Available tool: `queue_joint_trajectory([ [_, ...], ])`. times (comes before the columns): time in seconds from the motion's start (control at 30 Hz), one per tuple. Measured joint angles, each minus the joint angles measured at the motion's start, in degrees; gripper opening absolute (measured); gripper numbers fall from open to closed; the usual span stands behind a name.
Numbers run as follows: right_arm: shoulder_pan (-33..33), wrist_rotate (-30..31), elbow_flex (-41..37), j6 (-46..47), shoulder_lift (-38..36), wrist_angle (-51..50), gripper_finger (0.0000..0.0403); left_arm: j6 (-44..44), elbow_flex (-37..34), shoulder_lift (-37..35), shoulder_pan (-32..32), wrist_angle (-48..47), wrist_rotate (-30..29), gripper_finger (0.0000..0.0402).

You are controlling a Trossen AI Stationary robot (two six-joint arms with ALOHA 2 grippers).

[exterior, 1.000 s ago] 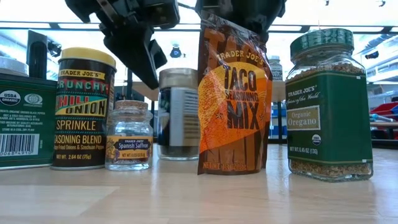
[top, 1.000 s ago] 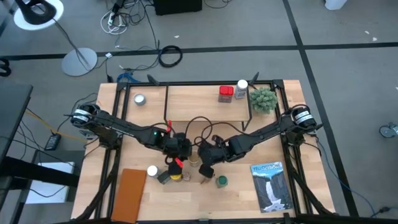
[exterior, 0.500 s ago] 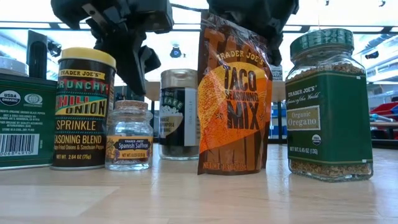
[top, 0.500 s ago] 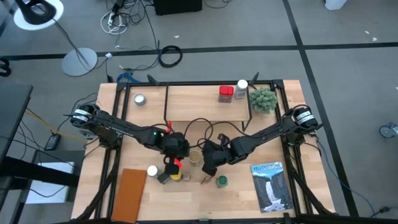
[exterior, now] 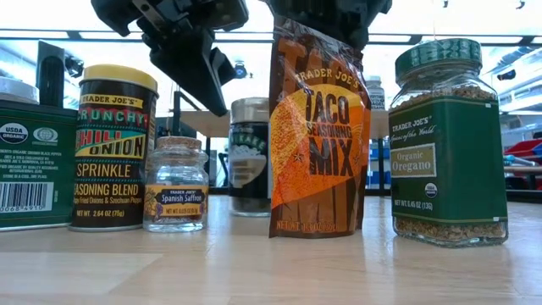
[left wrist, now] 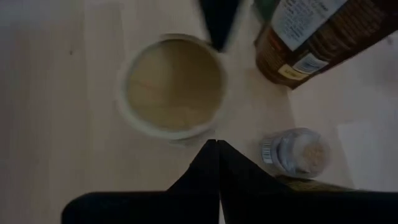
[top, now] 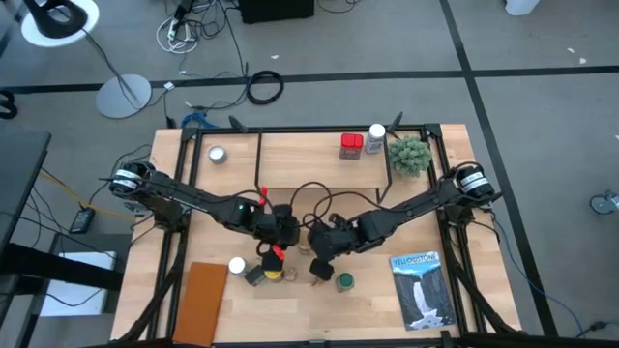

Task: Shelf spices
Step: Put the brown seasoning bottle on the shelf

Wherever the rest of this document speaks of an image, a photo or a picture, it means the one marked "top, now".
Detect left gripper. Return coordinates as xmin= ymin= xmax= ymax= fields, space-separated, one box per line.
xmin=254 ymin=205 xmax=302 ymax=275

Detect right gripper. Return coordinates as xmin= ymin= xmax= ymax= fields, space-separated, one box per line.
xmin=309 ymin=215 xmax=368 ymax=282

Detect green lid oregano jar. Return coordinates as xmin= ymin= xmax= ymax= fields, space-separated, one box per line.
xmin=335 ymin=272 xmax=356 ymax=294

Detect dark green black pepper tin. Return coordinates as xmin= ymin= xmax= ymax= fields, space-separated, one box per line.
xmin=244 ymin=265 xmax=267 ymax=288

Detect white lid bagel seasoning jar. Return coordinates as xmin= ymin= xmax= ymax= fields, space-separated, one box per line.
xmin=228 ymin=255 xmax=249 ymax=277
xmin=364 ymin=123 xmax=388 ymax=156

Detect red smoked paprika tin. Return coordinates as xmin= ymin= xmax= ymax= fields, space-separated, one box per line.
xmin=339 ymin=132 xmax=365 ymax=161

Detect wooden shelf black metal legs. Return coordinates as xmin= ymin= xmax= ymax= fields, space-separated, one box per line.
xmin=252 ymin=126 xmax=393 ymax=207

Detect brown leather mat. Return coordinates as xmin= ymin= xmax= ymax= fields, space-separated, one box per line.
xmin=172 ymin=261 xmax=229 ymax=348

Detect Yellowstone waterfall poster card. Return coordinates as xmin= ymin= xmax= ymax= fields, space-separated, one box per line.
xmin=390 ymin=250 xmax=458 ymax=333

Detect artificial green potted plant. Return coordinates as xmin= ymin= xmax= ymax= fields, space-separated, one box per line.
xmin=386 ymin=134 xmax=434 ymax=179

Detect black power adapter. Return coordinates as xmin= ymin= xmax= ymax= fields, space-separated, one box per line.
xmin=70 ymin=207 xmax=97 ymax=235

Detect white floor lamp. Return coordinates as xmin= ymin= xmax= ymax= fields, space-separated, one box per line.
xmin=21 ymin=0 xmax=153 ymax=120

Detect black box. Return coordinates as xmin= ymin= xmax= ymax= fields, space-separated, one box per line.
xmin=238 ymin=0 xmax=316 ymax=25

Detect black side desk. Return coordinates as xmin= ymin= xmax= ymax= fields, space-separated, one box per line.
xmin=0 ymin=130 xmax=126 ymax=348

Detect caster wheel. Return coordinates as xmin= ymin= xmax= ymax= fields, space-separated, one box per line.
xmin=589 ymin=189 xmax=619 ymax=217

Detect white container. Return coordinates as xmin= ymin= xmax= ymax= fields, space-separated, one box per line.
xmin=505 ymin=0 xmax=542 ymax=16

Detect black chair base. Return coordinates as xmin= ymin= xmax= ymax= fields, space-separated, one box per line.
xmin=0 ymin=89 xmax=19 ymax=121

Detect black aluminium rig frame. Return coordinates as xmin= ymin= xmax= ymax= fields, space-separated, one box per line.
xmin=115 ymin=111 xmax=523 ymax=348

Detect coiled black cable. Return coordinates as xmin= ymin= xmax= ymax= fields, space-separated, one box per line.
xmin=246 ymin=70 xmax=285 ymax=106

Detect blue cable bundle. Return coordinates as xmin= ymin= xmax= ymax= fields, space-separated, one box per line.
xmin=181 ymin=111 xmax=210 ymax=130

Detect black floor cable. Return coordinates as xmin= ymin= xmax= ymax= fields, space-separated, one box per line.
xmin=162 ymin=0 xmax=251 ymax=115

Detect long blue floor cable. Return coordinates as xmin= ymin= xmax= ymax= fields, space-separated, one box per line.
xmin=487 ymin=212 xmax=619 ymax=339

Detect white floor cable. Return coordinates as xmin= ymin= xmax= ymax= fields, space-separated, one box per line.
xmin=156 ymin=14 xmax=200 ymax=55

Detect yellow cable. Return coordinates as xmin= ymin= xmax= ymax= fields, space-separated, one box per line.
xmin=38 ymin=168 xmax=136 ymax=221

